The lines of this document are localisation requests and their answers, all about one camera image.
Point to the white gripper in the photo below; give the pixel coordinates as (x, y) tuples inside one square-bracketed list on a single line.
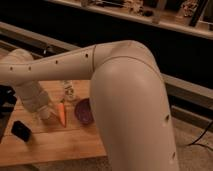
[(33, 97)]

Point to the black eraser block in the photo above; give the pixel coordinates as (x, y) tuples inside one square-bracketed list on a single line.
[(21, 131)]

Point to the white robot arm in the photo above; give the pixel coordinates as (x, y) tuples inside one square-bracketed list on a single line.
[(128, 98)]

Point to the white paper cup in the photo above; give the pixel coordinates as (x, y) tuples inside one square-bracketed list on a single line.
[(43, 116)]

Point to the orange carrot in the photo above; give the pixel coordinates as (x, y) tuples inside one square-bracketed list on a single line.
[(62, 114)]

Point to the black chair at left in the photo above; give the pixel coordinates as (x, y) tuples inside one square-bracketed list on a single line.
[(7, 99)]

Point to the wooden table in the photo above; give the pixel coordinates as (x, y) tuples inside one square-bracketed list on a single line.
[(54, 143)]

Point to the purple bowl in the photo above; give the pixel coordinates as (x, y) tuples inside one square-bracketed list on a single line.
[(83, 112)]

